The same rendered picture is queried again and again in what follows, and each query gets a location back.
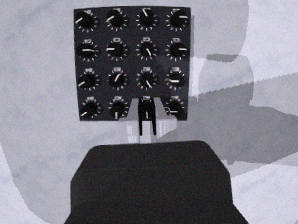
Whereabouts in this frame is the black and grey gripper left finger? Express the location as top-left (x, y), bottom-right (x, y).
top-left (118, 98), bottom-right (142, 144)

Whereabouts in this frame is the black knob box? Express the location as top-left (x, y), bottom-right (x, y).
top-left (74, 6), bottom-right (191, 121)

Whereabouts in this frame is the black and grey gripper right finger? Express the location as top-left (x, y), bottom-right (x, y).
top-left (151, 97), bottom-right (177, 143)

